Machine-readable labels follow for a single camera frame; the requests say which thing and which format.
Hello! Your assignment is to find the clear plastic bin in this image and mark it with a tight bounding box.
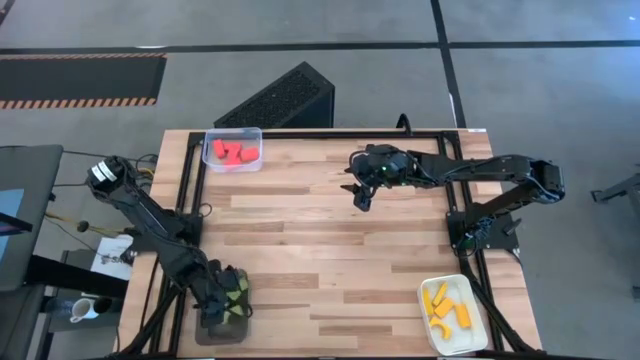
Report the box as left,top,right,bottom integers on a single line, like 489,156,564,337
202,126,265,174

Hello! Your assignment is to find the dark grey monitor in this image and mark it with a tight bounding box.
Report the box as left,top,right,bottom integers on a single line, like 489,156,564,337
0,144,65,294

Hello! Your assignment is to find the black aluminium table frame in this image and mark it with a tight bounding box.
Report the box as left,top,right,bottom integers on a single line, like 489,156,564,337
115,128,544,360

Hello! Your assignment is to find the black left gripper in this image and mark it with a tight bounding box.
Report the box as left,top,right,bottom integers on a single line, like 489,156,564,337
196,264,254,331

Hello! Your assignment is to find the white printed paper sheet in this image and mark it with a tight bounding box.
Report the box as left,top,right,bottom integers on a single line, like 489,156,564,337
90,233,135,282

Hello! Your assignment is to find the white coffee mug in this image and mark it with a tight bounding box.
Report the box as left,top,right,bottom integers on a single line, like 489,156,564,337
69,297,100,324

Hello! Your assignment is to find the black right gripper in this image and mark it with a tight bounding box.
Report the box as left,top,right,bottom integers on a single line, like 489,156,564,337
340,144,417,213

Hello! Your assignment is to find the dark grey tray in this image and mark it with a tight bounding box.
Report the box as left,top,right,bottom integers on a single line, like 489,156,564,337
193,269,250,346

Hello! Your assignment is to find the white plastic bin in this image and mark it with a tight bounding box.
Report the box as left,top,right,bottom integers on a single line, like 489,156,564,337
417,273,490,357

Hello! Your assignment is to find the black mesh computer case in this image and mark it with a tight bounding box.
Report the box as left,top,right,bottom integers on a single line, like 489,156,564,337
213,61,336,130

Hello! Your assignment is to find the dark side cart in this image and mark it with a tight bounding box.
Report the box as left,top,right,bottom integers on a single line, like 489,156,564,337
24,252,129,360

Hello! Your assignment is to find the black hazard-striped floor mat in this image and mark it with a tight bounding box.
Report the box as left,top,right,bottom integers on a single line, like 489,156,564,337
0,52,168,111

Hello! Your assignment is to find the yellow wooden arch block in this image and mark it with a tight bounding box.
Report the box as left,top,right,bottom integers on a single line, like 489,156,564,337
428,317,453,341

